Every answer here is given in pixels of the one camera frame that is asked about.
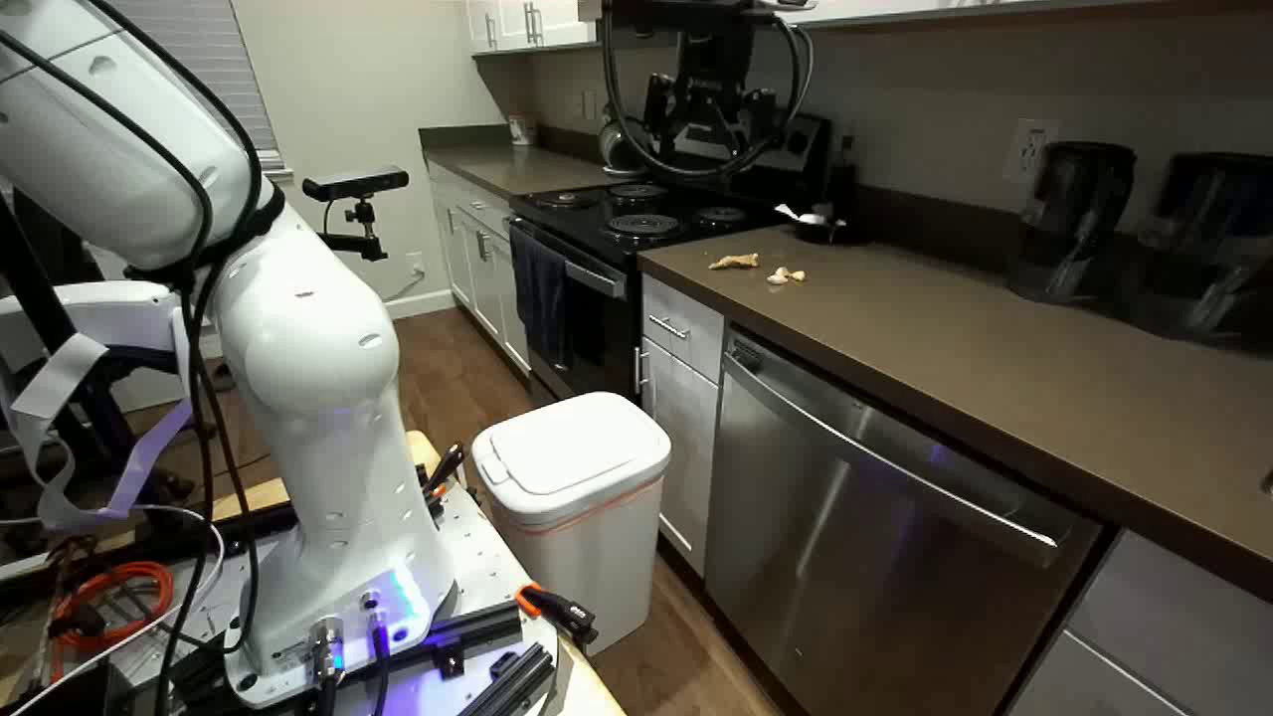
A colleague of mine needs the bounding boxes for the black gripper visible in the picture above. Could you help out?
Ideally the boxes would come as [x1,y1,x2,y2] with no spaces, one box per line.
[640,22,789,176]

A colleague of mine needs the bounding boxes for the white lidded trash bin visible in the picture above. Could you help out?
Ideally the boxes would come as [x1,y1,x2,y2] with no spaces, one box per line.
[468,388,677,655]

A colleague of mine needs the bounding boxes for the silver kettle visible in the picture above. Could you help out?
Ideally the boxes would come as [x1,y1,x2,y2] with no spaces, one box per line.
[595,115,649,180]

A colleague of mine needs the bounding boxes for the dark bottle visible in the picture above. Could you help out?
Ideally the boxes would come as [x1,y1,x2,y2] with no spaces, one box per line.
[818,128,862,222]

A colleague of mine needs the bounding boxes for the black dish with utensil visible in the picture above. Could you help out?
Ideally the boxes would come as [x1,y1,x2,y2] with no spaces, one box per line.
[771,193,868,252]

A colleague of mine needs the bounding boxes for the black kitchen stove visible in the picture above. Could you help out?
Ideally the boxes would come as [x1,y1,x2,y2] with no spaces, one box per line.
[503,108,839,403]

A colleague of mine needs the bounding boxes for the white drawer front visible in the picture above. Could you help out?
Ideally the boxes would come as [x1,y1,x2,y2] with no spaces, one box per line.
[640,270,732,388]

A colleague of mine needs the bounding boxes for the white upper cabinets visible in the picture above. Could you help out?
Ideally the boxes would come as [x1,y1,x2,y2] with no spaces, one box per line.
[462,0,606,59]

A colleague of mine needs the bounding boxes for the dark blue hanging towel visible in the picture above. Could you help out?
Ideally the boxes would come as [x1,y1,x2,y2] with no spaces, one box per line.
[509,236,578,378]

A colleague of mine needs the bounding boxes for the white lower corner cabinet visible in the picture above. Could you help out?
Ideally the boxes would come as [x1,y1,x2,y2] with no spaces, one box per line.
[427,163,537,378]

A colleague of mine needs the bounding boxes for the white cabinet door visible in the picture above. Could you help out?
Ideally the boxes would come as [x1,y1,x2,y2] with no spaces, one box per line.
[635,338,725,579]

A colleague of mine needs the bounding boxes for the black countertop appliance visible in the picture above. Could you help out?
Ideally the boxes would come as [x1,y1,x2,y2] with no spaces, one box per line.
[1120,147,1273,356]
[1001,138,1143,307]

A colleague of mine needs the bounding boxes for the stainless steel dishwasher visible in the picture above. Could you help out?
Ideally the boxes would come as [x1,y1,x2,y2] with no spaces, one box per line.
[704,326,1108,716]

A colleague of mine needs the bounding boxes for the small black orange clamp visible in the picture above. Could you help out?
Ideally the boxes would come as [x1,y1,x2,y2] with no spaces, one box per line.
[420,443,472,518]

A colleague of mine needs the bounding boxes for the metal robot mounting table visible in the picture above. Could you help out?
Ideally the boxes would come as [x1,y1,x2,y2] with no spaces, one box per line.
[74,428,629,716]

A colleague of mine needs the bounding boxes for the grey window blinds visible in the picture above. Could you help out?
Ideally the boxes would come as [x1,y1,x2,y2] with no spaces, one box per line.
[100,0,287,157]

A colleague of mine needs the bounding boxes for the grey lower cabinet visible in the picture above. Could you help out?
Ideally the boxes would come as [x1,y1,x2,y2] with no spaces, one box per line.
[1001,523,1273,716]

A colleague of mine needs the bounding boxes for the white wall outlet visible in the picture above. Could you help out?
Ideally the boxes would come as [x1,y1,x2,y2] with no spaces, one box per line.
[1010,115,1063,185]

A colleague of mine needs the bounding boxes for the black camera on stand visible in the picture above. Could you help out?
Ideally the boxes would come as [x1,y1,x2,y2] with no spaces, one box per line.
[298,168,415,266]

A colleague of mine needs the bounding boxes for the black orange handled clamp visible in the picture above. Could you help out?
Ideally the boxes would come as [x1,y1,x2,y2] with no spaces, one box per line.
[513,579,600,652]

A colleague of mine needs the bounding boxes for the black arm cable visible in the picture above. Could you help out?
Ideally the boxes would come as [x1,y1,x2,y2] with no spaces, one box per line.
[0,0,291,716]

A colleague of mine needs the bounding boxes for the orange coiled cable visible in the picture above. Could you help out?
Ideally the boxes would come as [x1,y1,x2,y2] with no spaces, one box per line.
[42,558,183,672]

